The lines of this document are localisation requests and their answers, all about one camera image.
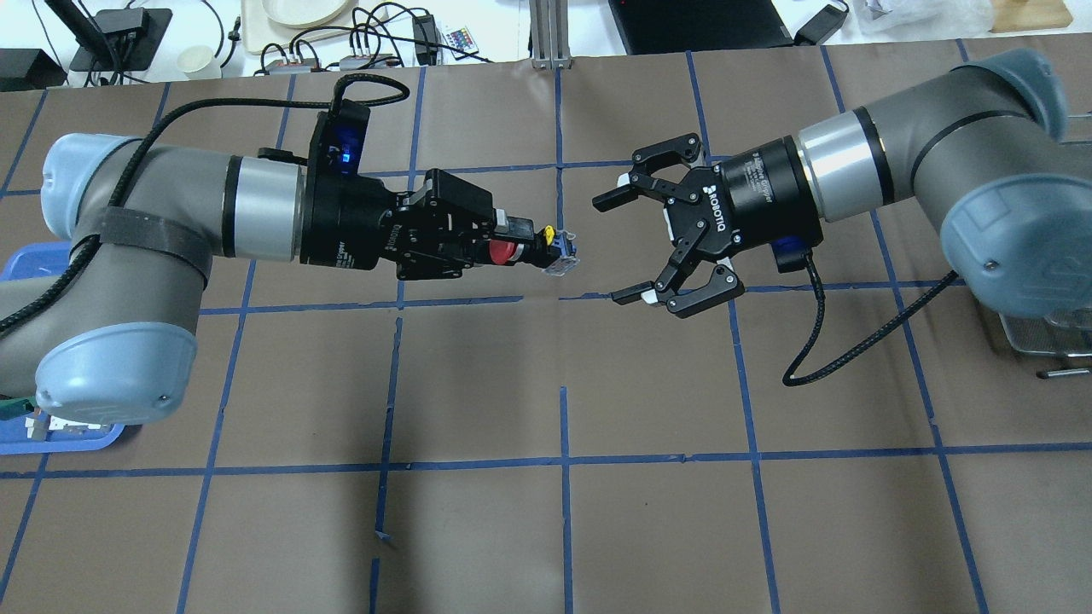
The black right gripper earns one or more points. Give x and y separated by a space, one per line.
762 198

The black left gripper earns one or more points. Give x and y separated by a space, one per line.
348 223

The red emergency stop button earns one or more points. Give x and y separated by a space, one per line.
553 250

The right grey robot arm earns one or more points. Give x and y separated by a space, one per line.
980 148

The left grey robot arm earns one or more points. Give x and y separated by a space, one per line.
118 345

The black laptop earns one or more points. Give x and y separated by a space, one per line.
659 27

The black power adapter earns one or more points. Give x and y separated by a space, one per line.
822 25

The clear plastic bag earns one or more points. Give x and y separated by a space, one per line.
924 19

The beige tray with plates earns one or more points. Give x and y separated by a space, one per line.
264 22

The white paper cup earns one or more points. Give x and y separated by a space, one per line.
199 62

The wooden board stand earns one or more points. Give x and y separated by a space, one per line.
1029 16

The blue plastic tray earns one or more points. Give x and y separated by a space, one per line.
28 427

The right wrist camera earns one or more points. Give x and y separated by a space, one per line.
792 254

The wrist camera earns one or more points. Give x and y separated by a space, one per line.
792 254
337 140

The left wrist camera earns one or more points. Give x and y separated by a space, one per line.
337 140

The aluminium frame post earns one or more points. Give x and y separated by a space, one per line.
549 35

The metal wire shelf tray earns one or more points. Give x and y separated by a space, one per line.
1054 333

